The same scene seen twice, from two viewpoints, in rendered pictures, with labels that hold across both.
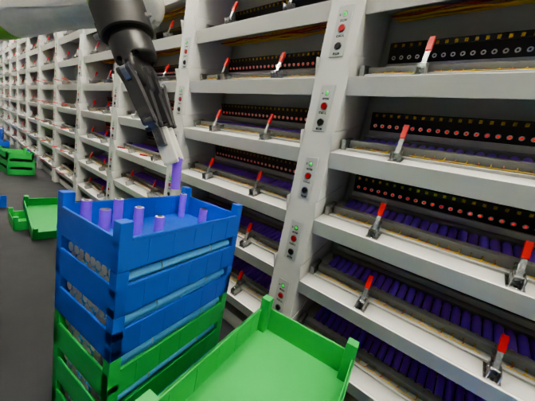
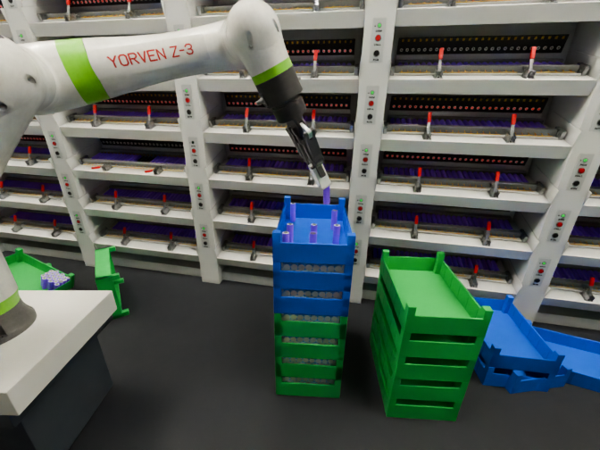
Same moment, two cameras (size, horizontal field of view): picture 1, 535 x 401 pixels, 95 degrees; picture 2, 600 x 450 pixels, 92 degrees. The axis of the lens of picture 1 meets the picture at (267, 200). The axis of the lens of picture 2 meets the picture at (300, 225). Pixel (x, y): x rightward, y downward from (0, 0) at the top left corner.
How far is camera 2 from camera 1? 0.62 m
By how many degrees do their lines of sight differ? 27
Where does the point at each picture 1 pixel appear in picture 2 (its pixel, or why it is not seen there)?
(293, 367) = (416, 279)
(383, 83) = (415, 84)
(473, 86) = (470, 87)
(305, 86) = (349, 86)
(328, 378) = (432, 275)
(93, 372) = (330, 329)
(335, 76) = (377, 79)
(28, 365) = (208, 381)
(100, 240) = (334, 251)
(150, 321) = not seen: hidden behind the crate
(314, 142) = (367, 133)
